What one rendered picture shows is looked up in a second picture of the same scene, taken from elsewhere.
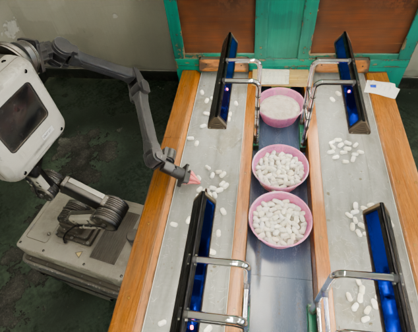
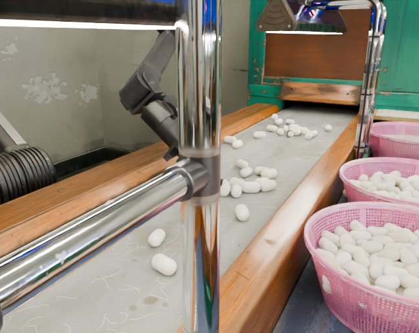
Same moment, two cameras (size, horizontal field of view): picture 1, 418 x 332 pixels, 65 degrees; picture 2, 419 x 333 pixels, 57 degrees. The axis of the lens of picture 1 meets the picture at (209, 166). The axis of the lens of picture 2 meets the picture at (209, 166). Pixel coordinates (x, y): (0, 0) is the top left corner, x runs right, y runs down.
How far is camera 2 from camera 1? 1.02 m
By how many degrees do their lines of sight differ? 35
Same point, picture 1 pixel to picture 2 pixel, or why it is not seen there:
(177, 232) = not seen: hidden behind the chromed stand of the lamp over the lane
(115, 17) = not seen: hidden behind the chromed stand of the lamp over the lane
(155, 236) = (53, 206)
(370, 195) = not seen: outside the picture
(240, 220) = (281, 226)
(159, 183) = (135, 158)
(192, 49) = (275, 70)
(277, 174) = (403, 196)
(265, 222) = (354, 254)
